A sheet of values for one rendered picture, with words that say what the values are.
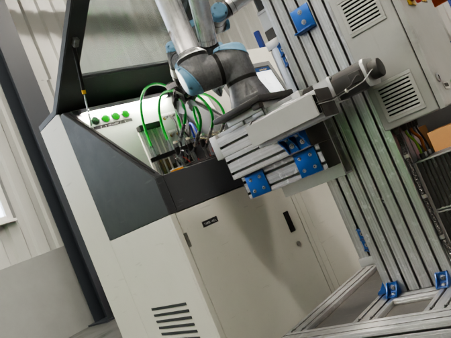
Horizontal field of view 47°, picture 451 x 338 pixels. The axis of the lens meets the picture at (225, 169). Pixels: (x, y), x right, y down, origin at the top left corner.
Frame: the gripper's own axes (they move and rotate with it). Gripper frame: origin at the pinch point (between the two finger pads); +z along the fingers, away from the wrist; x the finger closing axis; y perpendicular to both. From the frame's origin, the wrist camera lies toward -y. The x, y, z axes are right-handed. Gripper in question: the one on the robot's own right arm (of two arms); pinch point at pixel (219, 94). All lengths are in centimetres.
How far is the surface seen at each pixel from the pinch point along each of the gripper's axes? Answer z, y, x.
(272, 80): -9, -33, 75
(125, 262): 54, -54, -47
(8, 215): -34, -433, 31
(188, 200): 40, -3, -36
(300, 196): 58, -3, 26
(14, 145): -115, -445, 71
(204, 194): 40.0, -3.1, -27.5
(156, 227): 45, -16, -47
